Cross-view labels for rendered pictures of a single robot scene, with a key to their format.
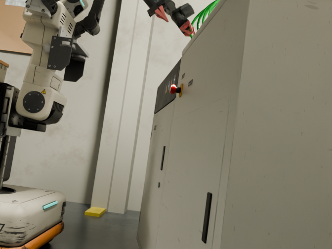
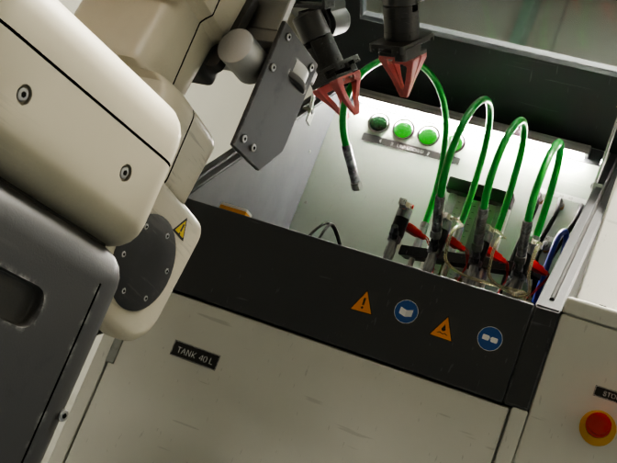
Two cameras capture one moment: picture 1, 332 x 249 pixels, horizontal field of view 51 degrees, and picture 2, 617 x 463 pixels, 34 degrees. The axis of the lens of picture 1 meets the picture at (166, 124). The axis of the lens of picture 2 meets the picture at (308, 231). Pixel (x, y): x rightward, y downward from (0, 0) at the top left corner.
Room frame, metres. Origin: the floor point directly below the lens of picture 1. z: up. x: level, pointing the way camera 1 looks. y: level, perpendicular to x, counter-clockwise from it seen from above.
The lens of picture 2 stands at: (1.01, 1.47, 0.58)
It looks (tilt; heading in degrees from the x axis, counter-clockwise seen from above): 13 degrees up; 298
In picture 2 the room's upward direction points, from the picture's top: 22 degrees clockwise
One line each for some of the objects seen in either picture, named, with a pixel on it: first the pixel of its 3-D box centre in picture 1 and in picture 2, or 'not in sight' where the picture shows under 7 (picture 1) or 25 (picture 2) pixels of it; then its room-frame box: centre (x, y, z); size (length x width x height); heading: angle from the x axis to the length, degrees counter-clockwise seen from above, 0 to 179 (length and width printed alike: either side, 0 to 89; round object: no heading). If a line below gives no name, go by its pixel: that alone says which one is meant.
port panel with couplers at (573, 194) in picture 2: not in sight; (544, 244); (1.52, -0.52, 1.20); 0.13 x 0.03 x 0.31; 8
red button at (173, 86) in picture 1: (175, 89); (598, 426); (1.23, -0.02, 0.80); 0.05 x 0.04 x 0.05; 8
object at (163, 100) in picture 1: (169, 92); (334, 295); (1.68, 0.01, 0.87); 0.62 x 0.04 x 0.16; 8
